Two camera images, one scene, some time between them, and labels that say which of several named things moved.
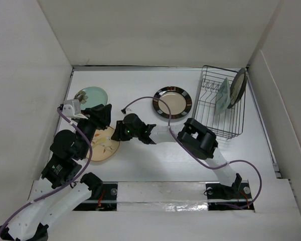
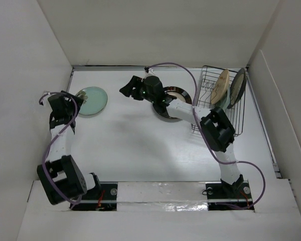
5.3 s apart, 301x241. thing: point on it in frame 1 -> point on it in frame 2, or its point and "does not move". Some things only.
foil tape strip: [162, 196] does not move
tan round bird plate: [104, 148] -> [220, 87]
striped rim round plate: [178, 100] does not move
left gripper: [100, 115] -> [71, 103]
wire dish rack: [230, 123] does not move
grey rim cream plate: [238, 87] does not move
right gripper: [119, 134] -> [127, 90]
